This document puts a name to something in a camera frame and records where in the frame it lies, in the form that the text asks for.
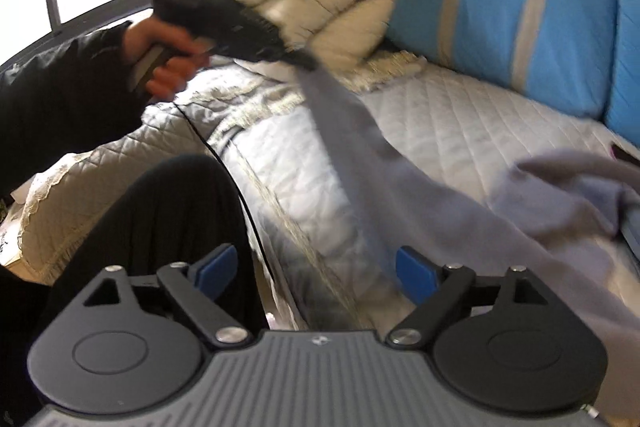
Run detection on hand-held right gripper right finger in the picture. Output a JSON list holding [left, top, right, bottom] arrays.
[[386, 246, 548, 349]]

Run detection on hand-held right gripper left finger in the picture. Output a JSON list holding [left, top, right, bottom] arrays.
[[82, 243, 251, 349]]

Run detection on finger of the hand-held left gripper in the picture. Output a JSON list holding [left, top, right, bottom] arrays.
[[277, 38, 320, 72]]

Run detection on grey garment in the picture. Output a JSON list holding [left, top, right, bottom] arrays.
[[280, 59, 640, 413]]

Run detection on person's left forearm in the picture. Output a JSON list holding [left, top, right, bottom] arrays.
[[0, 22, 151, 202]]

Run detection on person's left hand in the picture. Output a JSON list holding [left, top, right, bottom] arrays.
[[121, 14, 213, 104]]

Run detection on cream comforter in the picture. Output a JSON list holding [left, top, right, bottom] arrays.
[[235, 0, 401, 80]]

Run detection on person's black trouser leg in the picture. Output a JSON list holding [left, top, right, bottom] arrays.
[[0, 154, 268, 427]]

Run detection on grey quilted bedspread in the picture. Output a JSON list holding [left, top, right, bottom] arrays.
[[10, 52, 640, 358]]

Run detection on blue grey-striped pillow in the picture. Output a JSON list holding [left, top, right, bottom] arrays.
[[387, 0, 621, 118]]

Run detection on plain blue pillow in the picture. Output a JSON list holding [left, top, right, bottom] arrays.
[[602, 0, 640, 142]]

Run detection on black cable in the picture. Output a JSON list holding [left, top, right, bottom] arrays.
[[172, 102, 273, 313]]

